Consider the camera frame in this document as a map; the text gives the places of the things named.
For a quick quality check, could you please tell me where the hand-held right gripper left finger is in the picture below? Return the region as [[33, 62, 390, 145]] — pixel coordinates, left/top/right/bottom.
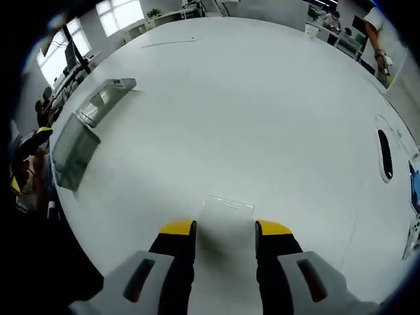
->
[[67, 219, 198, 315]]

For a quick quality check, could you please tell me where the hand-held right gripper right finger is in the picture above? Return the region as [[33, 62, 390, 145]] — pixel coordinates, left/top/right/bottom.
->
[[254, 219, 381, 315]]

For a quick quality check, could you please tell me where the clear dual guide fixture box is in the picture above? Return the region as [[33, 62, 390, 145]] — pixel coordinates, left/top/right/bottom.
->
[[51, 77, 137, 192]]

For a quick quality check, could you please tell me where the clear divider plate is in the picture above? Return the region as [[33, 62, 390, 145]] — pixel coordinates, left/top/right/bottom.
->
[[196, 193, 256, 253]]

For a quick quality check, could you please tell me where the person's black top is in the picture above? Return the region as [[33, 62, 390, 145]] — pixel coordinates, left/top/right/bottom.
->
[[0, 209, 105, 309]]

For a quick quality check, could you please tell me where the black monitor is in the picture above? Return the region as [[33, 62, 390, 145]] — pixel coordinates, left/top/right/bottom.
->
[[63, 24, 93, 75]]

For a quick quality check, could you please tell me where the blue packet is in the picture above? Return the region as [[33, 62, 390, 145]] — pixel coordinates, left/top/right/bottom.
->
[[408, 159, 420, 215]]

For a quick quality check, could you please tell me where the white upright board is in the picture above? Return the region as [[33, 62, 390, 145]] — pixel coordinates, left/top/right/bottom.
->
[[382, 42, 415, 96]]

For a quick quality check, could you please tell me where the white paper cup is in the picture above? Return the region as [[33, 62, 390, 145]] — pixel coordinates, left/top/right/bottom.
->
[[304, 24, 320, 41]]

